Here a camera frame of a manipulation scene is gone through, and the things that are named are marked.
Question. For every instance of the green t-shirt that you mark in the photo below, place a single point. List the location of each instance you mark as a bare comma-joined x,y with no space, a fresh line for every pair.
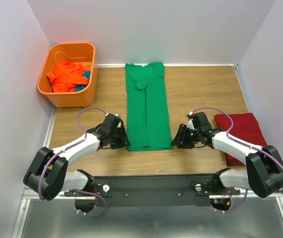
148,122

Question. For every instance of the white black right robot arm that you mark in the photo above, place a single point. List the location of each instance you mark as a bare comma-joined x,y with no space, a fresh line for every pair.
264,167

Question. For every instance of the orange t-shirt in basket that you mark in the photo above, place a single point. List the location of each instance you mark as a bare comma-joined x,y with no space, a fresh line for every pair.
65,76

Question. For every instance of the orange plastic laundry basket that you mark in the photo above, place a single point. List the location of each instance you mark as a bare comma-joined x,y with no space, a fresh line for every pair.
84,53

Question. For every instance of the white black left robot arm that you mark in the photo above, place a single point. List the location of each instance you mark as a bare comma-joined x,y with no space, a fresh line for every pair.
48,175

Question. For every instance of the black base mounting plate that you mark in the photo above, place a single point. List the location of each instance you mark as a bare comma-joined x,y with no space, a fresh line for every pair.
159,190

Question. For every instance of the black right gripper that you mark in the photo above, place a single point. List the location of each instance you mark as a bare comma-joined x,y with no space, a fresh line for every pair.
184,143

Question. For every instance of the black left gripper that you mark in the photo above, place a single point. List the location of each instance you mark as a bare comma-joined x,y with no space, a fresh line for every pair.
124,141

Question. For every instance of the folded dark red t-shirt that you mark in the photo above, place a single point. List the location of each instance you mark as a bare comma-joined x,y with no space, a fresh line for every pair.
246,127

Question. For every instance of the blue t-shirt in basket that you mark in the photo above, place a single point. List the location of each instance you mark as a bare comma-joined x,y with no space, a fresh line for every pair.
83,82

